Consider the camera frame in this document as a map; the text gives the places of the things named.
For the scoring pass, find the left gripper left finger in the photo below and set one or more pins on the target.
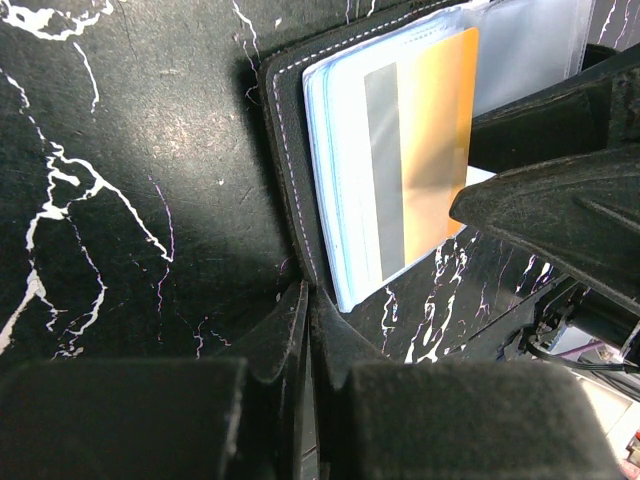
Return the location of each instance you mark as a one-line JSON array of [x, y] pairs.
[[235, 415]]

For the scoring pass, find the black leather card holder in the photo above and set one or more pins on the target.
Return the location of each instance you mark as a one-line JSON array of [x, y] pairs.
[[314, 101]]

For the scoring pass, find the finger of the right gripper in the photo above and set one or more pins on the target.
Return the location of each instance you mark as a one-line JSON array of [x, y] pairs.
[[596, 109], [579, 213]]

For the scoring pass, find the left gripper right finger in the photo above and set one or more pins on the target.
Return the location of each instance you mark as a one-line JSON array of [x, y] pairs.
[[378, 419]]

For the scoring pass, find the gold credit card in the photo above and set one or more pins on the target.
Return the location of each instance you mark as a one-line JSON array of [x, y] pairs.
[[419, 112]]

